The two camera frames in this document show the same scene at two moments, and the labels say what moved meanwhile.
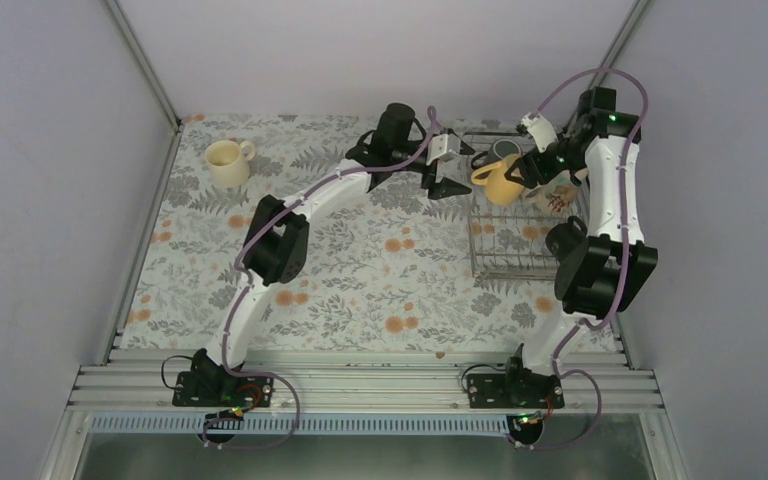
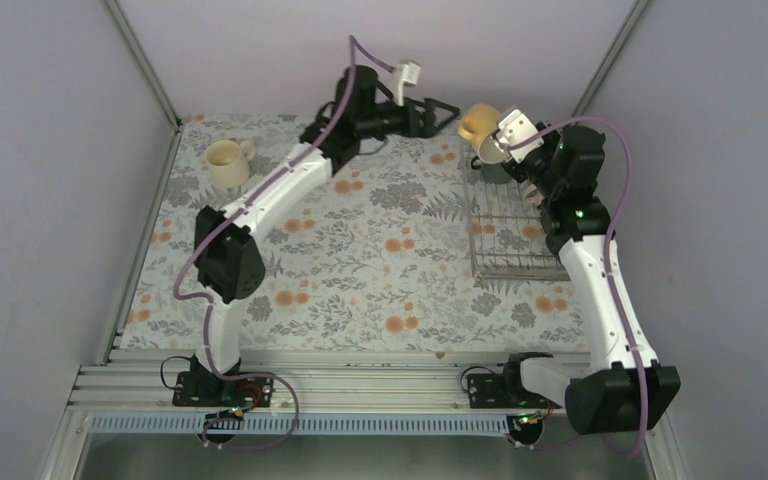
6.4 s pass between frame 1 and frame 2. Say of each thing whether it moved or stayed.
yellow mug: moved
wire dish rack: stayed
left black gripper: moved
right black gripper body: stayed
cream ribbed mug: stayed
